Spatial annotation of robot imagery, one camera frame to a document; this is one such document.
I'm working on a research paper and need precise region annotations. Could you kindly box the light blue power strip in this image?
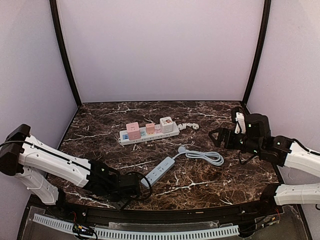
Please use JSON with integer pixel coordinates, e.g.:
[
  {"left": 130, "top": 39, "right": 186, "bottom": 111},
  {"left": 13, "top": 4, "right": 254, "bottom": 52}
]
[{"left": 140, "top": 157, "right": 175, "bottom": 189}]

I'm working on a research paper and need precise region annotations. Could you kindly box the white multicolour power strip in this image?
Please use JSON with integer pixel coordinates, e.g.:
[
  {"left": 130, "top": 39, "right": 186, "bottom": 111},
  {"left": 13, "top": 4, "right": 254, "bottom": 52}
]
[{"left": 119, "top": 121, "right": 180, "bottom": 147}]

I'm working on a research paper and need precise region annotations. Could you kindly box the white cube socket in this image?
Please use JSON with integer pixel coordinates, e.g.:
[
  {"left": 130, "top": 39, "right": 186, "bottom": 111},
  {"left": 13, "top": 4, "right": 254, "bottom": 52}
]
[{"left": 159, "top": 116, "right": 174, "bottom": 134}]

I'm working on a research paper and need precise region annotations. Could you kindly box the pink cube socket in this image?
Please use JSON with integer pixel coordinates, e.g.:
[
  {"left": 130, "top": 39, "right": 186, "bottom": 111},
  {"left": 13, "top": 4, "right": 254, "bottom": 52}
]
[{"left": 126, "top": 122, "right": 141, "bottom": 141}]

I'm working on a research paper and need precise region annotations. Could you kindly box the pink usb charger plug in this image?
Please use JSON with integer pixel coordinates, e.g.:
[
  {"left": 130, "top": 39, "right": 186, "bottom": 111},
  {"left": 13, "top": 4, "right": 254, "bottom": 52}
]
[{"left": 145, "top": 123, "right": 155, "bottom": 135}]

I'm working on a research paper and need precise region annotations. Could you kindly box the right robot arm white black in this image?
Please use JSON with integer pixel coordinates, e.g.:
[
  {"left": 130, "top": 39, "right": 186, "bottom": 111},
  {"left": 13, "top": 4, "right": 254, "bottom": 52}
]
[{"left": 208, "top": 112, "right": 320, "bottom": 206}]

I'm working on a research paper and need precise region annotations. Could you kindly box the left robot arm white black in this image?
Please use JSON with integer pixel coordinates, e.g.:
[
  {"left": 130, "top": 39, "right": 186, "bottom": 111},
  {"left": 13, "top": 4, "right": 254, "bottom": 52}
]
[{"left": 0, "top": 124, "right": 141, "bottom": 210}]

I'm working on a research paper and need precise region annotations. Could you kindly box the small circuit board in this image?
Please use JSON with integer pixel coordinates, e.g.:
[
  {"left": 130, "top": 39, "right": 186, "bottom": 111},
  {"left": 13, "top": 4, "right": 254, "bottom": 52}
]
[{"left": 72, "top": 223, "right": 94, "bottom": 236}]

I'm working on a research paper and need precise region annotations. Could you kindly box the grey power strip cable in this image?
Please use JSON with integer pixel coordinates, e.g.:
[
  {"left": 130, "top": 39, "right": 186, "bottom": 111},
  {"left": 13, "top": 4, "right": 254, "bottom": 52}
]
[{"left": 172, "top": 146, "right": 225, "bottom": 166}]

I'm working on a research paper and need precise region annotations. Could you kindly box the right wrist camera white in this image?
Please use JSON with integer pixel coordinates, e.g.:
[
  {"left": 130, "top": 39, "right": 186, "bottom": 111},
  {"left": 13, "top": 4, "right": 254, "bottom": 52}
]
[{"left": 231, "top": 107, "right": 246, "bottom": 134}]

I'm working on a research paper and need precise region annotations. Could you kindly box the white power strip cable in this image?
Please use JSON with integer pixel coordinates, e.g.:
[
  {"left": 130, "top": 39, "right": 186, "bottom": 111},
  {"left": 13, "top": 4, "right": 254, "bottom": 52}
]
[{"left": 177, "top": 121, "right": 201, "bottom": 131}]

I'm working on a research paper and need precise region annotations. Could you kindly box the light blue cable duct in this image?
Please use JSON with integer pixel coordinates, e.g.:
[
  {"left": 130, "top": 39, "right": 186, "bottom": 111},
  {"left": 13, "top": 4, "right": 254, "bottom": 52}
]
[{"left": 33, "top": 213, "right": 240, "bottom": 240}]

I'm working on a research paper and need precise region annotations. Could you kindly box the black front rail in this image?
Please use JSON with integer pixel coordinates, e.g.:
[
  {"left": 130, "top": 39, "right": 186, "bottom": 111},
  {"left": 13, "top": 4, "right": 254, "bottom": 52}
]
[{"left": 64, "top": 201, "right": 277, "bottom": 225}]

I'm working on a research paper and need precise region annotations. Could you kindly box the right black frame post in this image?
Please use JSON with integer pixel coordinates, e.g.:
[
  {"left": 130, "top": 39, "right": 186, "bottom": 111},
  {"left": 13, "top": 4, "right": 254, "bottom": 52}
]
[{"left": 242, "top": 0, "right": 272, "bottom": 106}]

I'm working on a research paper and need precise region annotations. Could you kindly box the black frame post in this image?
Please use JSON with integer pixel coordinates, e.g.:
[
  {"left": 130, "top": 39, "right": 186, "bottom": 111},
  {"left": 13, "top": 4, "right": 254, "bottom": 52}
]
[
  {"left": 242, "top": 0, "right": 272, "bottom": 106},
  {"left": 49, "top": 0, "right": 82, "bottom": 108}
]

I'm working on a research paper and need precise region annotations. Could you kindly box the left black frame post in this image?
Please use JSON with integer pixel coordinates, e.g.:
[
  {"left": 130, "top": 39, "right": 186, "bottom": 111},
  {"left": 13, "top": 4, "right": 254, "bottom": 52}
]
[{"left": 49, "top": 0, "right": 82, "bottom": 108}]

